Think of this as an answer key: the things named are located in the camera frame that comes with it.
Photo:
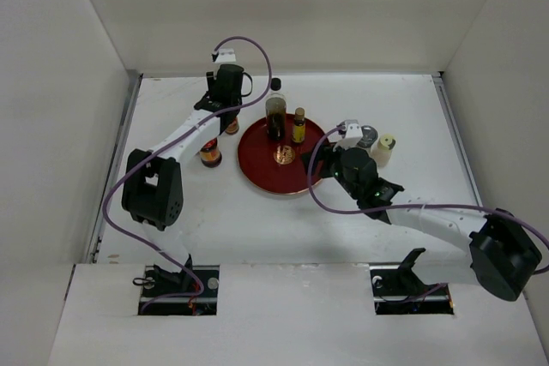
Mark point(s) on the tall dark soy bottle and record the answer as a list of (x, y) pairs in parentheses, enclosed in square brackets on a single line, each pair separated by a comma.
[(276, 110)]

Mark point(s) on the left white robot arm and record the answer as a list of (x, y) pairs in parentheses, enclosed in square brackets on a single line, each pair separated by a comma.
[(152, 186)]

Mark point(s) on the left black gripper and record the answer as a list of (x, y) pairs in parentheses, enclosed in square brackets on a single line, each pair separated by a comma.
[(211, 80)]

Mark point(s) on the yellow cap sauce bottle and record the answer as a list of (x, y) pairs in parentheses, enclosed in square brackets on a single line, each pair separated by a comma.
[(232, 127)]

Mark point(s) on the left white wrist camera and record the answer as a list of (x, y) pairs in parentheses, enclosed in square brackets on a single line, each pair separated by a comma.
[(224, 55)]

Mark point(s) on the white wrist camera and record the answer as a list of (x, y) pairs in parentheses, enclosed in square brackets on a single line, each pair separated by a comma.
[(351, 133), (224, 55)]

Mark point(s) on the grey lid pepper shaker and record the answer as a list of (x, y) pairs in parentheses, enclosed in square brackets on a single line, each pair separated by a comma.
[(369, 138)]

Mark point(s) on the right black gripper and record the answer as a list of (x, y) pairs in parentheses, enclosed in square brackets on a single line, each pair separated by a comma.
[(324, 152)]

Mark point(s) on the red round tray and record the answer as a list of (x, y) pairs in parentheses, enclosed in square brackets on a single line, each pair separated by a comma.
[(276, 166)]

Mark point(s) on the red lid sauce jar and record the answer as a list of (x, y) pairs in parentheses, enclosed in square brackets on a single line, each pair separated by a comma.
[(210, 154)]

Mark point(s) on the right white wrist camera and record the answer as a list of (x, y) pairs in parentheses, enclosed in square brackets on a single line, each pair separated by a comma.
[(351, 133)]

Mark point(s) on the small yellow label bottle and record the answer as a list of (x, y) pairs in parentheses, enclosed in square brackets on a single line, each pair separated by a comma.
[(298, 134)]

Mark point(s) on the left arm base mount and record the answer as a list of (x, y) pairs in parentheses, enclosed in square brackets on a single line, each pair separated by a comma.
[(164, 293)]

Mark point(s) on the yellow lid spice shaker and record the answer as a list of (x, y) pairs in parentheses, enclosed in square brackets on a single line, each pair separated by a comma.
[(381, 152)]

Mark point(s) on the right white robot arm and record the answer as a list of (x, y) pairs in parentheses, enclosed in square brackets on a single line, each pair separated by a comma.
[(496, 253)]

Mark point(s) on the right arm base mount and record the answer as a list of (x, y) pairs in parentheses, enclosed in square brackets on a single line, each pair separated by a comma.
[(397, 290)]

